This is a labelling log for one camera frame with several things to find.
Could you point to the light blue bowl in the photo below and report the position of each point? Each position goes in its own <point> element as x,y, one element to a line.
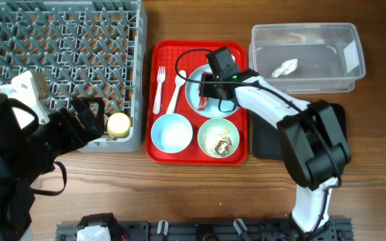
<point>171,133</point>

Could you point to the red plastic tray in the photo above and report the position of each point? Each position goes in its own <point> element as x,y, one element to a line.
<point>165,54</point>

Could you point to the light blue plate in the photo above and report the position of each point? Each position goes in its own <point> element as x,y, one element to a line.
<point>211,110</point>

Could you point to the cream plastic spoon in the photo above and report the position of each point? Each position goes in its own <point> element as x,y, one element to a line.
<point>179,81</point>

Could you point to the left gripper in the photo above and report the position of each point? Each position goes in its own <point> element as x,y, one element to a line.
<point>92,130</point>

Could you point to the black waste tray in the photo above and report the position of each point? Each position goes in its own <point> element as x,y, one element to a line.
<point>266,139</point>

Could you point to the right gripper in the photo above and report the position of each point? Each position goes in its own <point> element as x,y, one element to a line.
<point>206,90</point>

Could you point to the food scraps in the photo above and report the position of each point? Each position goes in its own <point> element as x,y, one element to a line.
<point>217,142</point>

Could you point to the green bowl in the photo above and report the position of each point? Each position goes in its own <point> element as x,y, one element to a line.
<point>224,123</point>

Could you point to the clear plastic bin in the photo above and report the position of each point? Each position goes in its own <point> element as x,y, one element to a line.
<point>330,56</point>

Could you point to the white tissue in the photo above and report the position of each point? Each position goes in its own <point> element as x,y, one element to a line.
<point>286,68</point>

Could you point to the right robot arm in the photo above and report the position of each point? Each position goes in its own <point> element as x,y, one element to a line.
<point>313,145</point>

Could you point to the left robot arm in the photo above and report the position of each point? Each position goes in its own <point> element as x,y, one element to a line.
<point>29,149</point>

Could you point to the yellow plastic cup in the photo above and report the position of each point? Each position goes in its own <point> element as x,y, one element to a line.
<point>118,125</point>

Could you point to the red snack wrapper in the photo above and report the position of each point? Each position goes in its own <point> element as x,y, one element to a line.
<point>203,100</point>

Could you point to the grey dishwasher rack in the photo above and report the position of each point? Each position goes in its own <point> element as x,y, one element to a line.
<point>87,48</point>

